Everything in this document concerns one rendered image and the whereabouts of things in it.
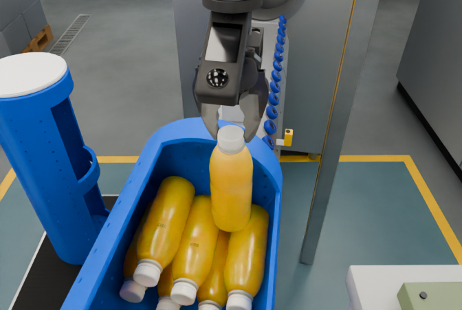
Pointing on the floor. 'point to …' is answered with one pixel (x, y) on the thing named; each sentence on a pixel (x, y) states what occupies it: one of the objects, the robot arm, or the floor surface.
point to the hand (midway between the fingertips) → (231, 137)
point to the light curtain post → (343, 97)
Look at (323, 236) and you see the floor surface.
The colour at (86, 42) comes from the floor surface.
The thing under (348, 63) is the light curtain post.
